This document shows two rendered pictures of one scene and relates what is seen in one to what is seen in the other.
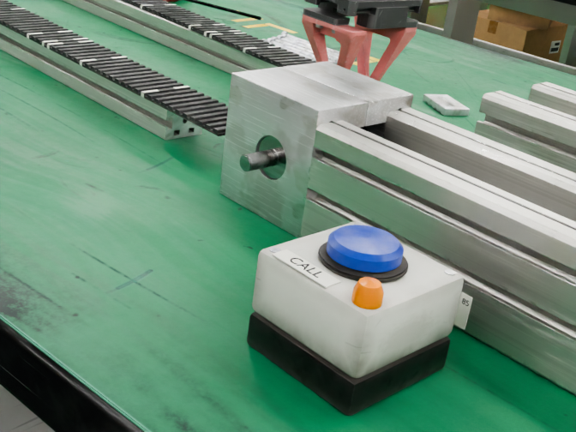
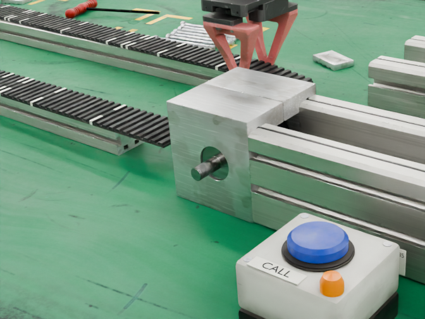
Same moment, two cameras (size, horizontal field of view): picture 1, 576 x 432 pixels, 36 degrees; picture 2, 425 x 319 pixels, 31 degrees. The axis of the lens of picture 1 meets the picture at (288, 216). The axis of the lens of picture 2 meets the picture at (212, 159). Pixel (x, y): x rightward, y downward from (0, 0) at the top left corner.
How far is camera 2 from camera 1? 8 cm
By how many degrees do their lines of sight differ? 2
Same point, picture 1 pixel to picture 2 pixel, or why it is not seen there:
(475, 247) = (400, 212)
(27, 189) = (24, 233)
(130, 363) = not seen: outside the picture
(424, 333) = (379, 297)
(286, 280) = (264, 283)
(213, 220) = (180, 223)
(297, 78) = (219, 92)
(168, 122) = (117, 140)
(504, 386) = not seen: outside the picture
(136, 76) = (80, 106)
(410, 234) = (344, 209)
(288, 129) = (224, 139)
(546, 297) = not seen: outside the picture
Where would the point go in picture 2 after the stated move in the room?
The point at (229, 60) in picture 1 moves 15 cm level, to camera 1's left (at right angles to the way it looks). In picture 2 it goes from (147, 64) to (33, 74)
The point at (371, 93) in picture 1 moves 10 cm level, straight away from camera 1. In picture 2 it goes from (282, 91) to (276, 54)
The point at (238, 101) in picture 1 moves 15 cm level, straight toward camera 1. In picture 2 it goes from (177, 123) to (196, 206)
